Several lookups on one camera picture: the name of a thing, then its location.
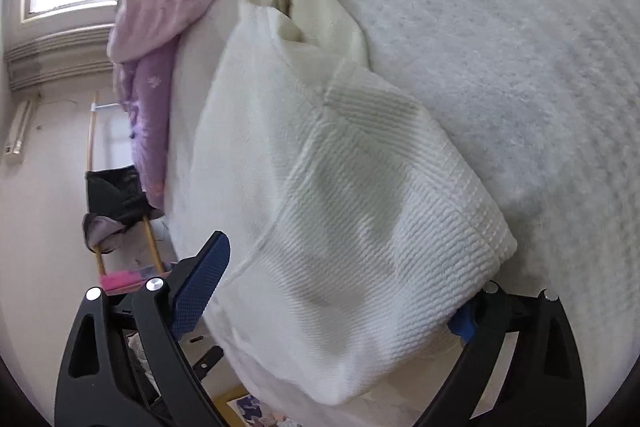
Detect black clothes on rack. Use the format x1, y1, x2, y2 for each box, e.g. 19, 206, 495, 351
82, 165, 163, 254

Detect white button-up jacket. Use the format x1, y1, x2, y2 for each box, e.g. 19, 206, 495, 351
189, 0, 516, 405

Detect wooden clothes rack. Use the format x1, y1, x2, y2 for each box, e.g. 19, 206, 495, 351
82, 91, 165, 280

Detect pink red folded fabric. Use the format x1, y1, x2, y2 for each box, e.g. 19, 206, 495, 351
99, 263, 171, 295

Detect striped curtain left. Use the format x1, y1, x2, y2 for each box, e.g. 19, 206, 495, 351
4, 24, 113, 92

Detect floral white bed sheet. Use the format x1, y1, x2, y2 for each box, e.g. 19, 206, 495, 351
167, 0, 639, 417

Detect air conditioner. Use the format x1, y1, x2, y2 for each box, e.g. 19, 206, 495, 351
3, 96, 38, 165

